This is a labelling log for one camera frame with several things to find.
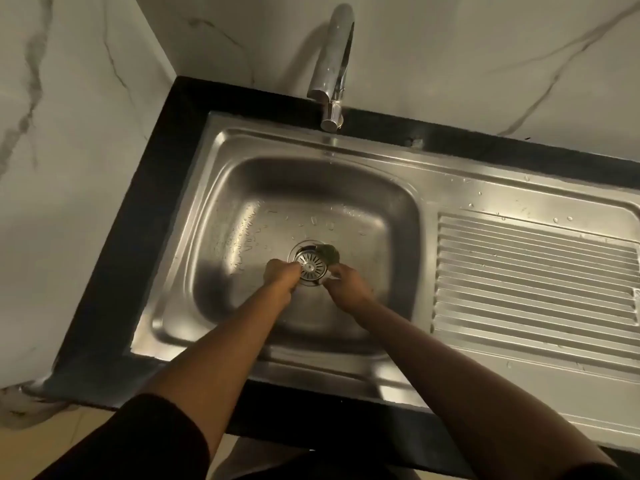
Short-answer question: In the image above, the person's right hand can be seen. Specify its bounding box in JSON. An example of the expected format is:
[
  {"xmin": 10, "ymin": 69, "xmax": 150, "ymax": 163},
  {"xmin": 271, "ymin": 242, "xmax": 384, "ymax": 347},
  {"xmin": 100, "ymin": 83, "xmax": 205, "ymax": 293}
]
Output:
[{"xmin": 323, "ymin": 263, "xmax": 375, "ymax": 315}]

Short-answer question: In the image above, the person's left hand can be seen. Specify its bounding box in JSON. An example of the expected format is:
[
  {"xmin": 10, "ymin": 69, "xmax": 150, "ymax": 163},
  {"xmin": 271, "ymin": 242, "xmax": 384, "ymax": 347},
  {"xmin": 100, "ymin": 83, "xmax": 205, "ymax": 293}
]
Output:
[{"xmin": 262, "ymin": 258, "xmax": 305, "ymax": 295}]

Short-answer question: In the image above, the metal drain strainer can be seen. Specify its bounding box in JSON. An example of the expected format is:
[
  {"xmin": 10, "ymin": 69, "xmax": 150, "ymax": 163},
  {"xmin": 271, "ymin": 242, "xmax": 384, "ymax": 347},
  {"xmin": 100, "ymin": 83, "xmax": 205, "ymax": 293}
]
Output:
[{"xmin": 293, "ymin": 248, "xmax": 331, "ymax": 287}]

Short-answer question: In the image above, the stainless steel sink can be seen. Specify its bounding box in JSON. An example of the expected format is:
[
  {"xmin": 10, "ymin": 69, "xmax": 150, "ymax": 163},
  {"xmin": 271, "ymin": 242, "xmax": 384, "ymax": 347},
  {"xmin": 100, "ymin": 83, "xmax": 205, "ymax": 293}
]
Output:
[{"xmin": 129, "ymin": 110, "xmax": 640, "ymax": 453}]

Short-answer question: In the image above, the person's right forearm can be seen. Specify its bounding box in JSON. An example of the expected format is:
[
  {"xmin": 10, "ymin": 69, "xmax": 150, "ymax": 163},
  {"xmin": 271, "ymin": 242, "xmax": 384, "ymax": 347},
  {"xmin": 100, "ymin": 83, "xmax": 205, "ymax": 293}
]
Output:
[{"xmin": 349, "ymin": 297, "xmax": 616, "ymax": 480}]

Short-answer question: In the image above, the person's left forearm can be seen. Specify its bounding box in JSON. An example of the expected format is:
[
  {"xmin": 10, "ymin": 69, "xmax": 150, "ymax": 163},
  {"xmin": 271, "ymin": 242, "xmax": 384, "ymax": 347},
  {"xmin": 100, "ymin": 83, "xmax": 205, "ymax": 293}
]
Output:
[{"xmin": 142, "ymin": 282, "xmax": 297, "ymax": 461}]

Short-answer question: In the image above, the person's black shirt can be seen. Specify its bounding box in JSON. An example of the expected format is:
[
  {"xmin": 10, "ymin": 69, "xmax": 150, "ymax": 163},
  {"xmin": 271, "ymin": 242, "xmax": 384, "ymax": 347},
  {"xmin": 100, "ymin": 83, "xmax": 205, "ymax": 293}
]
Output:
[{"xmin": 32, "ymin": 393, "xmax": 631, "ymax": 480}]

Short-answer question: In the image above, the chrome faucet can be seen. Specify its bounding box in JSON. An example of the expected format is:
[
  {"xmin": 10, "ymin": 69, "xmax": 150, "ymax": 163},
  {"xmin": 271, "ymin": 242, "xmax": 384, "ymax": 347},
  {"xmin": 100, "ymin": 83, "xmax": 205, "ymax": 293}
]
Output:
[{"xmin": 306, "ymin": 3, "xmax": 356, "ymax": 133}]

